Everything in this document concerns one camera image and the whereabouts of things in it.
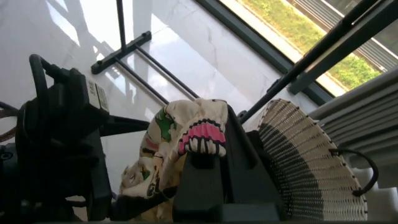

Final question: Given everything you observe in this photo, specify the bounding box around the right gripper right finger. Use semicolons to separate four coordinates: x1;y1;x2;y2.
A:
224;105;282;206

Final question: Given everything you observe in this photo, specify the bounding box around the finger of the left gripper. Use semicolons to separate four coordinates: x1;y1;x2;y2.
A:
98;115;150;138
110;185;178;222

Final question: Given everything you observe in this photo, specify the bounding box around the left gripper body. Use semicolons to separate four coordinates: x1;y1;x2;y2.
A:
17;129;113;220

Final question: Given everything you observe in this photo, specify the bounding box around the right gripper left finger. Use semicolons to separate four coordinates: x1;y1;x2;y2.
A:
173;149;226;206

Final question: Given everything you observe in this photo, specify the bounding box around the cream printed garment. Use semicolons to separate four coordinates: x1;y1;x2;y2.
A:
119;98;229;222

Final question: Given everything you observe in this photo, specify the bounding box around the black clothes rack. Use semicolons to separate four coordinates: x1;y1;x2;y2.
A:
90;0;385;125

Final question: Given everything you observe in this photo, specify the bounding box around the white laundry basket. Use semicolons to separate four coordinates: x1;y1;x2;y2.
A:
257;98;380;222

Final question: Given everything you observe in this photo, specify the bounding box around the brown curtain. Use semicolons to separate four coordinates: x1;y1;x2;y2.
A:
309;67;398;190

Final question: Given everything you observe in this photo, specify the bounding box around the window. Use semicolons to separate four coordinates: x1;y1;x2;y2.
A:
195;0;398;106

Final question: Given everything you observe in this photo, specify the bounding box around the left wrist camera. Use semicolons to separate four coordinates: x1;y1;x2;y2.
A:
46;67;110;138

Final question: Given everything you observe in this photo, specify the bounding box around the black cable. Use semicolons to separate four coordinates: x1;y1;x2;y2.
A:
29;54;74;103

